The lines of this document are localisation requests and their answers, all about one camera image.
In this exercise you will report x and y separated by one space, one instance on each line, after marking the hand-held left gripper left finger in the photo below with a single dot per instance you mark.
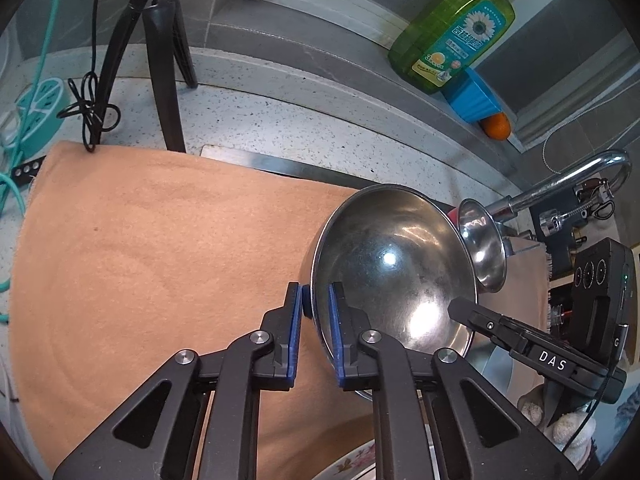
298 330

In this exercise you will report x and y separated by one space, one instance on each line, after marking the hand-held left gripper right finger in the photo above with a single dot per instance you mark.
334 330

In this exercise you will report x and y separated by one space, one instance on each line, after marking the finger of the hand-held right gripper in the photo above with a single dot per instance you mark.
480 317

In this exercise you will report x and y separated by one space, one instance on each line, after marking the red steel bowl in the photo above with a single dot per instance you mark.
482 240

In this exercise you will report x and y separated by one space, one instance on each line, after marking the large steel bowl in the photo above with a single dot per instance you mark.
395 270

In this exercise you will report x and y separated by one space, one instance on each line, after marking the large floral plate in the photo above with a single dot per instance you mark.
350 465

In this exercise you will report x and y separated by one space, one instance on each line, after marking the person's right hand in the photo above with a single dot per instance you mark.
570 425

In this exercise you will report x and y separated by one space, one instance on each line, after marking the black knife block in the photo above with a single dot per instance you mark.
555 255

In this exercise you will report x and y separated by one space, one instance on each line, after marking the scissors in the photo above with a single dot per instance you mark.
595 197

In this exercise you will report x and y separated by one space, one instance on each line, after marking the chrome faucet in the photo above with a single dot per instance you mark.
550 187

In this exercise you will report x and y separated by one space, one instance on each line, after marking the tan cloth mat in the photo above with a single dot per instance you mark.
150 260

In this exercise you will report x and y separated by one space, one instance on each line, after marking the orange fruit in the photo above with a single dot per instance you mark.
496 127

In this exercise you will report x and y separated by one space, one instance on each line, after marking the blue ribbed cup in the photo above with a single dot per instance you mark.
472 97

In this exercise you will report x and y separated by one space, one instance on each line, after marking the green dish soap bottle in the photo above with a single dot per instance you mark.
450 30

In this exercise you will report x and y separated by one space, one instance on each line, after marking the black tripod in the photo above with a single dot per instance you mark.
162 60

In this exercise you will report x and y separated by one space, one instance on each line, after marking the teal round power strip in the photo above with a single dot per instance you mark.
42 110

